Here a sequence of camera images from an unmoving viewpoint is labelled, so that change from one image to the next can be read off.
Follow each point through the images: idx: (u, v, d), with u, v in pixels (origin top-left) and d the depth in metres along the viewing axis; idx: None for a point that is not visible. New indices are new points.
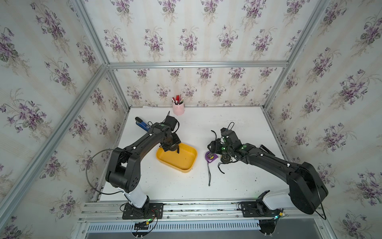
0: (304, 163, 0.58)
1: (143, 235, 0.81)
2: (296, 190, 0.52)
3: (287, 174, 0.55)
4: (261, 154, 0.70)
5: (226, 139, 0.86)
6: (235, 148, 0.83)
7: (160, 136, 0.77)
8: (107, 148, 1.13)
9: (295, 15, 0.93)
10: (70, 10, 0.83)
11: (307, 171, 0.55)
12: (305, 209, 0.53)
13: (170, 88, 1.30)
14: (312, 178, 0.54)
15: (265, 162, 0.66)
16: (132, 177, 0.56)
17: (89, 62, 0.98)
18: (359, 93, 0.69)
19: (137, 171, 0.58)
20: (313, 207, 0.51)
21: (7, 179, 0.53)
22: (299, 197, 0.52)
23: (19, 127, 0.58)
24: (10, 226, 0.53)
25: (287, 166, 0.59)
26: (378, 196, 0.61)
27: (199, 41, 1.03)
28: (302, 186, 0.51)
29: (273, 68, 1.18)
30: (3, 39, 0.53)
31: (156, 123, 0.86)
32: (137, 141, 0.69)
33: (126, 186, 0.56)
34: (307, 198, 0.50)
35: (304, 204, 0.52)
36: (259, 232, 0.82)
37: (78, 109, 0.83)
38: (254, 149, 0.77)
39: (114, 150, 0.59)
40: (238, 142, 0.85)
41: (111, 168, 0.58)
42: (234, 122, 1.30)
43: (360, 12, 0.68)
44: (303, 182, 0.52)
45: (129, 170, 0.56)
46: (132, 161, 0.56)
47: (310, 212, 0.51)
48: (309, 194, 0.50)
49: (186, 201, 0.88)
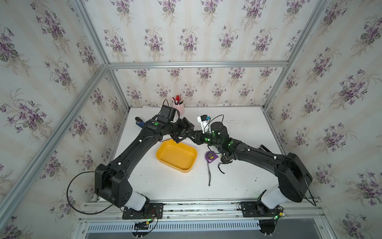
0: (289, 154, 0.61)
1: (143, 235, 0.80)
2: (284, 180, 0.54)
3: (276, 167, 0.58)
4: (248, 150, 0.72)
5: (216, 133, 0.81)
6: (223, 144, 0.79)
7: (152, 139, 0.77)
8: (107, 148, 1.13)
9: (295, 15, 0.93)
10: (70, 10, 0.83)
11: (293, 161, 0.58)
12: (294, 198, 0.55)
13: (170, 88, 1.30)
14: (296, 167, 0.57)
15: (252, 156, 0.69)
16: (119, 195, 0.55)
17: (89, 62, 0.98)
18: (359, 93, 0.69)
19: (124, 188, 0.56)
20: (302, 195, 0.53)
21: (7, 180, 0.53)
22: (288, 189, 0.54)
23: (19, 127, 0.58)
24: (10, 226, 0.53)
25: (273, 158, 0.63)
26: (378, 196, 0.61)
27: (199, 41, 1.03)
28: (289, 177, 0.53)
29: (273, 68, 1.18)
30: (3, 39, 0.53)
31: (148, 122, 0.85)
32: (123, 153, 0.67)
33: (116, 203, 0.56)
34: (294, 185, 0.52)
35: (293, 193, 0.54)
36: (259, 232, 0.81)
37: (78, 109, 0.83)
38: (242, 145, 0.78)
39: (97, 169, 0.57)
40: (226, 137, 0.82)
41: (98, 185, 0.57)
42: (223, 115, 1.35)
43: (360, 12, 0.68)
44: (290, 172, 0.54)
45: (115, 189, 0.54)
46: (116, 182, 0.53)
47: (299, 200, 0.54)
48: (296, 182, 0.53)
49: (187, 201, 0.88)
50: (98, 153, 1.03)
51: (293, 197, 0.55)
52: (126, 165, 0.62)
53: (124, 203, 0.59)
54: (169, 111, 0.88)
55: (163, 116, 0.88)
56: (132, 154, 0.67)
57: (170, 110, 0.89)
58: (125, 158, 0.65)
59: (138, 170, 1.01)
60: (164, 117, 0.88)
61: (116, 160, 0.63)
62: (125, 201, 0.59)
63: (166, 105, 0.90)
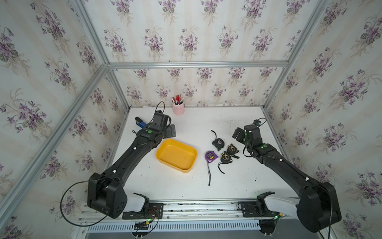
0: (325, 182, 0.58)
1: (143, 235, 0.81)
2: (307, 204, 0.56)
3: (303, 187, 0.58)
4: (280, 160, 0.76)
5: (248, 133, 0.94)
6: (254, 144, 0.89)
7: (147, 146, 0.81)
8: (107, 148, 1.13)
9: (295, 15, 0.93)
10: (70, 10, 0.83)
11: (325, 190, 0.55)
12: (310, 225, 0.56)
13: (170, 88, 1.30)
14: (328, 199, 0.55)
15: (280, 168, 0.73)
16: (114, 204, 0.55)
17: (89, 62, 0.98)
18: (359, 93, 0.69)
19: (119, 196, 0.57)
20: (320, 226, 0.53)
21: (6, 180, 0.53)
22: (309, 215, 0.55)
23: (19, 127, 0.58)
24: (10, 226, 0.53)
25: (305, 179, 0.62)
26: (378, 196, 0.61)
27: (199, 41, 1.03)
28: (314, 202, 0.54)
29: (273, 68, 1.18)
30: (3, 39, 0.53)
31: (143, 130, 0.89)
32: (117, 161, 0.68)
33: (110, 213, 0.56)
34: (313, 211, 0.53)
35: (312, 220, 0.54)
36: (259, 232, 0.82)
37: (77, 109, 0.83)
38: (274, 152, 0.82)
39: (92, 178, 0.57)
40: (258, 139, 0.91)
41: (91, 196, 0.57)
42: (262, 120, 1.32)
43: (360, 12, 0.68)
44: (318, 199, 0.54)
45: (110, 197, 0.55)
46: (112, 190, 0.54)
47: (314, 229, 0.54)
48: (319, 212, 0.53)
49: (186, 201, 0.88)
50: (98, 152, 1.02)
51: (310, 225, 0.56)
52: (120, 173, 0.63)
53: (119, 214, 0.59)
54: (161, 119, 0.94)
55: (156, 123, 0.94)
56: (126, 162, 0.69)
57: (162, 117, 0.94)
58: (120, 166, 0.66)
59: (138, 170, 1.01)
60: (157, 124, 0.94)
61: (111, 168, 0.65)
62: (119, 211, 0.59)
63: (158, 113, 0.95)
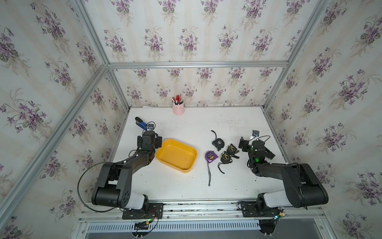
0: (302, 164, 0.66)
1: (143, 235, 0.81)
2: (285, 177, 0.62)
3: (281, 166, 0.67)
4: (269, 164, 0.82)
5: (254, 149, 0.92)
6: (255, 160, 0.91)
7: (144, 160, 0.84)
8: (107, 148, 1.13)
9: (295, 15, 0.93)
10: (70, 10, 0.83)
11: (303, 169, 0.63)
12: (294, 200, 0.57)
13: (170, 88, 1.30)
14: (307, 176, 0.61)
15: (266, 167, 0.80)
16: (124, 186, 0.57)
17: (89, 62, 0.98)
18: (359, 93, 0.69)
19: (129, 179, 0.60)
20: (300, 195, 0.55)
21: (7, 180, 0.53)
22: (290, 188, 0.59)
23: (19, 127, 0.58)
24: (10, 226, 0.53)
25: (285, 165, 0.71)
26: (378, 196, 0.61)
27: (199, 41, 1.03)
28: (289, 172, 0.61)
29: (273, 68, 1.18)
30: (3, 39, 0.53)
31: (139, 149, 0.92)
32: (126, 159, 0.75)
33: (118, 198, 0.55)
34: (291, 180, 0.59)
35: (294, 193, 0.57)
36: (259, 232, 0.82)
37: (77, 109, 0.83)
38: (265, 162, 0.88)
39: (106, 164, 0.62)
40: (261, 157, 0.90)
41: (101, 183, 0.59)
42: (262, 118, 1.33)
43: (360, 12, 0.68)
44: (294, 172, 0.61)
45: (122, 178, 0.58)
46: (126, 169, 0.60)
47: (298, 203, 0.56)
48: (296, 181, 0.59)
49: (186, 201, 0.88)
50: (98, 152, 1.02)
51: (294, 201, 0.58)
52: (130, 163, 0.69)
53: (124, 203, 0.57)
54: (149, 138, 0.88)
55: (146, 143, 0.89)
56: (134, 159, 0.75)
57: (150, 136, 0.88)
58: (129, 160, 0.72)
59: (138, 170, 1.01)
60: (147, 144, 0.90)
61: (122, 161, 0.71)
62: (125, 200, 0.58)
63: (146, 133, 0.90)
